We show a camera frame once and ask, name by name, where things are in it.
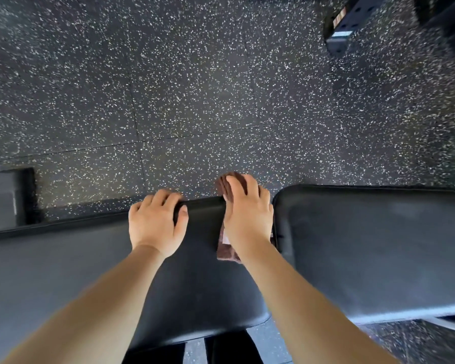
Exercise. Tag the black perforated steel rack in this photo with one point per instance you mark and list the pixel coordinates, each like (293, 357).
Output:
(350, 18)

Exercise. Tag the black padded weight bench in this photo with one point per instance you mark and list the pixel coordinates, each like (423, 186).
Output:
(364, 253)

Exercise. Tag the person's left forearm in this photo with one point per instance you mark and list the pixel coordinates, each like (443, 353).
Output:
(98, 310)

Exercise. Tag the person's right leg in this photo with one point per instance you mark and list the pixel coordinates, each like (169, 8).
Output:
(233, 348)

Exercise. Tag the person's left hand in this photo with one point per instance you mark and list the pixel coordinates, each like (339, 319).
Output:
(155, 227)

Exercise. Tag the person's right forearm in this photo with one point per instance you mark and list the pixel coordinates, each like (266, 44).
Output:
(307, 310)

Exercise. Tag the person's left leg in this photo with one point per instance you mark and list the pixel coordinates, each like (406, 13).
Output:
(155, 355)

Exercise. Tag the person's right hand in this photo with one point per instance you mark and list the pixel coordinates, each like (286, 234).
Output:
(248, 219)

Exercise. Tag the person's leg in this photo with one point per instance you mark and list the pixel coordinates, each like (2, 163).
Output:
(155, 355)
(233, 348)

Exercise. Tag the brown cleaning cloth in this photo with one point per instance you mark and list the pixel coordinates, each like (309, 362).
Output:
(220, 185)

